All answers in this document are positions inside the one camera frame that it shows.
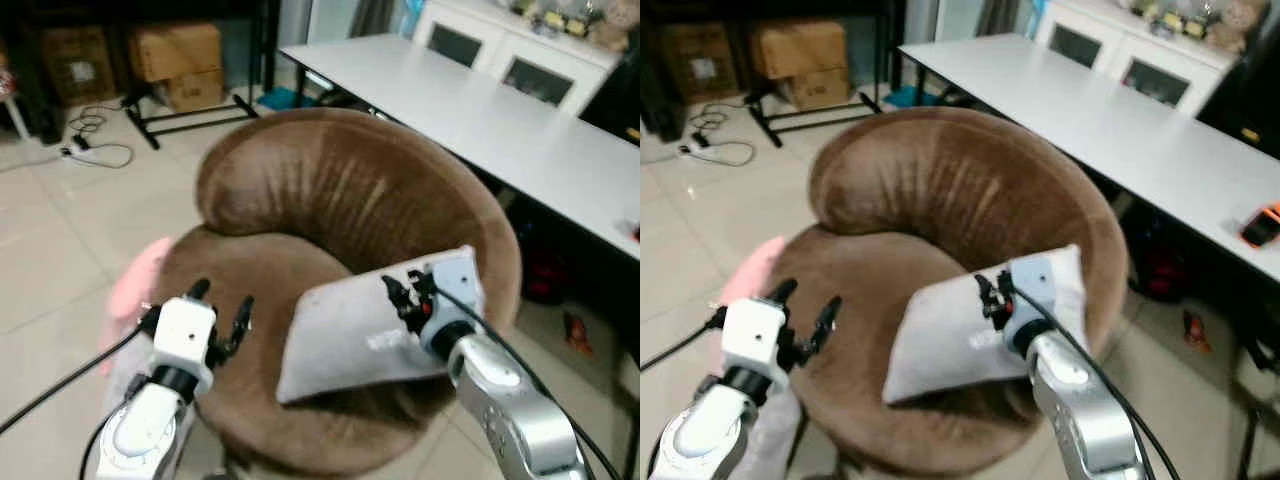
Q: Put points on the orange and black device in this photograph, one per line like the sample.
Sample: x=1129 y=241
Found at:
x=1262 y=226

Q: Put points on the small printed cardboard box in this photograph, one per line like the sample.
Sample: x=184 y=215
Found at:
x=195 y=92
x=818 y=90

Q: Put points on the black chair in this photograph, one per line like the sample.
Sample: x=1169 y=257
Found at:
x=615 y=100
x=1245 y=105

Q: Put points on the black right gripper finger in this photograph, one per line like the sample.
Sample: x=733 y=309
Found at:
x=1002 y=282
x=394 y=292
x=983 y=288
x=421 y=281

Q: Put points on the black metal rack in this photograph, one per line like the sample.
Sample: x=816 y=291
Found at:
x=190 y=122
x=815 y=120

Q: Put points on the large light cardboard box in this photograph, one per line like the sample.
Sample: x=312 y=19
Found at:
x=800 y=48
x=175 y=50

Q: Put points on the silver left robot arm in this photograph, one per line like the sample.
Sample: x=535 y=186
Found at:
x=145 y=430
x=705 y=435

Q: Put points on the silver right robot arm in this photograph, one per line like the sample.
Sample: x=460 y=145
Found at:
x=510 y=410
x=1085 y=410

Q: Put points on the red and black bag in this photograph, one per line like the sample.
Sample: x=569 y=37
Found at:
x=545 y=272
x=1165 y=272

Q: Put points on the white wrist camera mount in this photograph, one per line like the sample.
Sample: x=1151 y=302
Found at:
x=455 y=285
x=752 y=335
x=1030 y=290
x=185 y=335

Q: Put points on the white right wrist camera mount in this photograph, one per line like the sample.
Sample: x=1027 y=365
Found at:
x=455 y=285
x=1030 y=290

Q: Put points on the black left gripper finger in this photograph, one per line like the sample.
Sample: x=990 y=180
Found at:
x=241 y=320
x=824 y=320
x=200 y=289
x=783 y=290

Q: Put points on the long white table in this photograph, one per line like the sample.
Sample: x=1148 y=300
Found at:
x=500 y=120
x=1120 y=120

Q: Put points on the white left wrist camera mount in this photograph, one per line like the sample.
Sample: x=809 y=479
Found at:
x=752 y=335
x=185 y=335

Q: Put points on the orange snack packet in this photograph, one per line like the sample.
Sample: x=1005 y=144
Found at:
x=1197 y=330
x=578 y=333

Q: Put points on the teal blue mat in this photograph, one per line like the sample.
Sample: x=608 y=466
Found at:
x=908 y=96
x=283 y=98

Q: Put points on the white cabinet with glass doors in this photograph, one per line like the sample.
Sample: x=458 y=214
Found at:
x=1120 y=50
x=500 y=50

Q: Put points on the dark brown cardboard box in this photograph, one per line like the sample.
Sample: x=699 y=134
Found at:
x=698 y=62
x=78 y=65

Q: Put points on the beige plush toy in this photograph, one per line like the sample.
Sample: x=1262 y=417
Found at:
x=618 y=22
x=1238 y=22

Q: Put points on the pink plush pillow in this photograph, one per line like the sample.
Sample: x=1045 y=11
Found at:
x=750 y=275
x=135 y=285

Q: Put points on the grey rectangular pillow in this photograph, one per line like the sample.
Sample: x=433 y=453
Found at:
x=340 y=335
x=940 y=340

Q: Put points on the white power strip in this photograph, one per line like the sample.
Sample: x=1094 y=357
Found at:
x=692 y=150
x=76 y=152

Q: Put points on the brown round velvet sofa chair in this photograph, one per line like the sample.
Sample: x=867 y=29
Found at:
x=950 y=190
x=330 y=190

